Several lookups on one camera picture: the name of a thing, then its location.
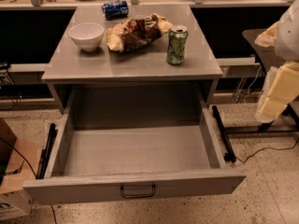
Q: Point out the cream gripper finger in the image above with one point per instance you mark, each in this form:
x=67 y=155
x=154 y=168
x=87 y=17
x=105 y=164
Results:
x=268 y=37
x=281 y=87

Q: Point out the green soda can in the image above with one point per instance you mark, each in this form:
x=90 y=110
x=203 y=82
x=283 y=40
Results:
x=177 y=35

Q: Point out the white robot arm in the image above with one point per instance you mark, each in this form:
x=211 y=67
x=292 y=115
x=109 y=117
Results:
x=287 y=37

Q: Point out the grey cabinet with top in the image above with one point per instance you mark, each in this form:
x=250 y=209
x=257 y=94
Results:
x=70 y=65

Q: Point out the blue pepsi can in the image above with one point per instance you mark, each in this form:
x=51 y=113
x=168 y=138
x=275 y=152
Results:
x=115 y=9

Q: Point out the grey open top drawer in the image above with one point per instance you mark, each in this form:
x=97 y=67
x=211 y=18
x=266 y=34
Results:
x=134 y=136

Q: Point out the dark side table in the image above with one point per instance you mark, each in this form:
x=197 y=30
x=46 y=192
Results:
x=268 y=58

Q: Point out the brown yellow chip bag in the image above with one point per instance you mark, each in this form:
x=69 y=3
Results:
x=133 y=34

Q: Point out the white ceramic bowl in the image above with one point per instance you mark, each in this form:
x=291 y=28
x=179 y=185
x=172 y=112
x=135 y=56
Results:
x=87 y=36

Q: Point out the cardboard box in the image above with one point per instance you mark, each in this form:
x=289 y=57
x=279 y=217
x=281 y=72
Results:
x=19 y=160

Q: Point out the black right drawer rail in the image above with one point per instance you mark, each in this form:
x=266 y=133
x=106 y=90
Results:
x=229 y=155

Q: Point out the black drawer rail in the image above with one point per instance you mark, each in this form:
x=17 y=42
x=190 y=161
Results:
x=45 y=154
x=229 y=155

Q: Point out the black drawer handle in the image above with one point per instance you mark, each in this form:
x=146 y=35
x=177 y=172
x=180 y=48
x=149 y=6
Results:
x=137 y=192

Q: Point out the black left drawer rail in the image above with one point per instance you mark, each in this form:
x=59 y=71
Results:
x=45 y=154

